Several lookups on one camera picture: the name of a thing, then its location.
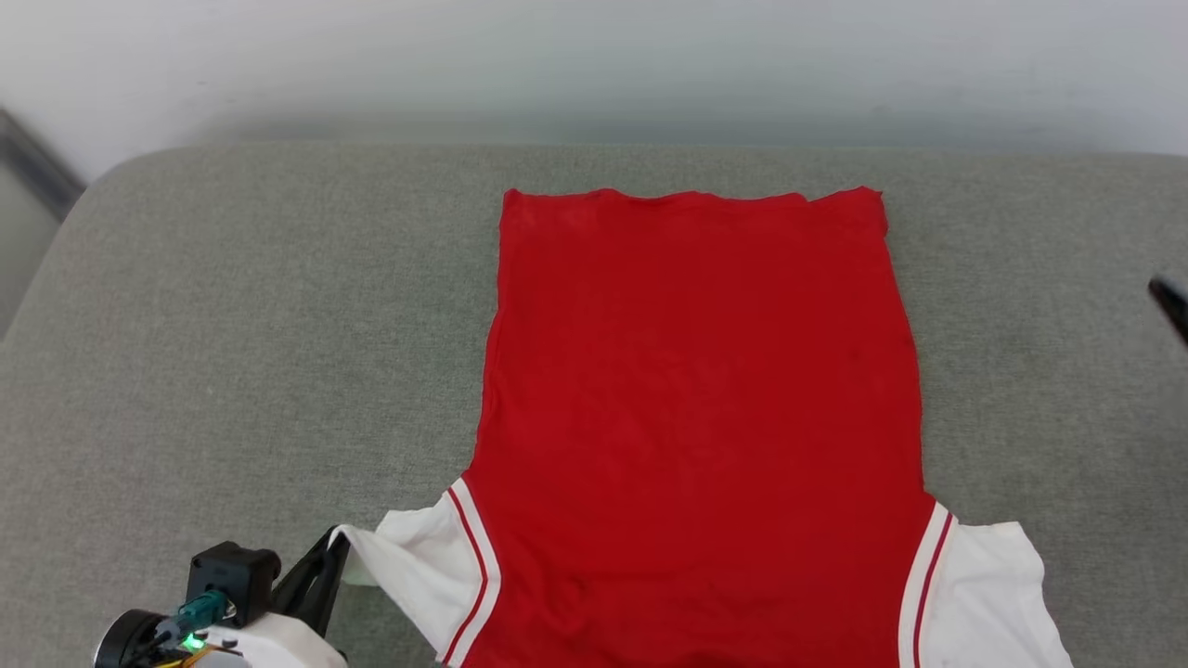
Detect dark grey baseboard strip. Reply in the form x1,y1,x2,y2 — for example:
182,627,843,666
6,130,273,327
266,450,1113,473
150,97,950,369
0,106,87,222

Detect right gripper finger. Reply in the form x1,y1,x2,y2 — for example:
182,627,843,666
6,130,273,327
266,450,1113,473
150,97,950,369
1147,275,1188,350

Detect teal cable connector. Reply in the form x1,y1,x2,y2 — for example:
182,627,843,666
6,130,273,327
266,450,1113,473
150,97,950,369
156,589,235,652

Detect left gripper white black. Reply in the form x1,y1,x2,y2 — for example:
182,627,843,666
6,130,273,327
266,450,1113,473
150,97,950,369
197,526,353,668

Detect grey fabric sofa cushion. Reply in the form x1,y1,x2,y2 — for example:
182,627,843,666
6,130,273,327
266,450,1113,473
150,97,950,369
0,139,1188,668

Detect red and white jersey garment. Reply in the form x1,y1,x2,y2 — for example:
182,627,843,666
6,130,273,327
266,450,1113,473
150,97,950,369
336,186,1075,668

